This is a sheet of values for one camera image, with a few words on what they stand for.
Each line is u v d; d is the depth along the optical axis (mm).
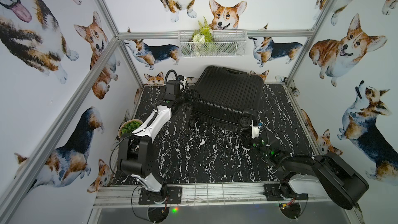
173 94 675
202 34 827
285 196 713
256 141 746
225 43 924
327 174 439
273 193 732
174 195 735
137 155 449
